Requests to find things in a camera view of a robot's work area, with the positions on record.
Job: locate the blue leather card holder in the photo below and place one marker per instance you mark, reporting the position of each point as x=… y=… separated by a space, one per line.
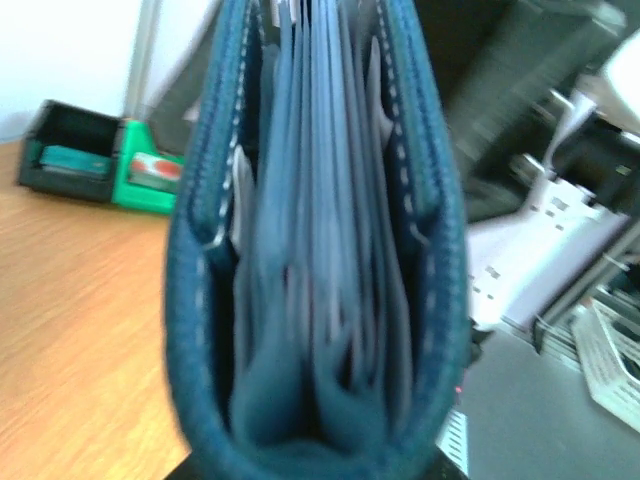
x=316 y=271

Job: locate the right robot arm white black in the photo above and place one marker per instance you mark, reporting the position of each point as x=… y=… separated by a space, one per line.
x=545 y=129

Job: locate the white red card stack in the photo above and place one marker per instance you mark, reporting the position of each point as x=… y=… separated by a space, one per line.
x=154 y=172

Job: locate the teal card stack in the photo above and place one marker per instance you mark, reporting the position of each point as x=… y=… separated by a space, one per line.
x=60 y=159

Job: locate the green bin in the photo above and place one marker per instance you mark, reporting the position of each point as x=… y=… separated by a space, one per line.
x=136 y=137

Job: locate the black bin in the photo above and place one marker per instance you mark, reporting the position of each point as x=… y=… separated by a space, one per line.
x=70 y=126

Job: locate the slotted cable duct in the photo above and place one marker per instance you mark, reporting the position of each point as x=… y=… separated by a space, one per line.
x=452 y=443

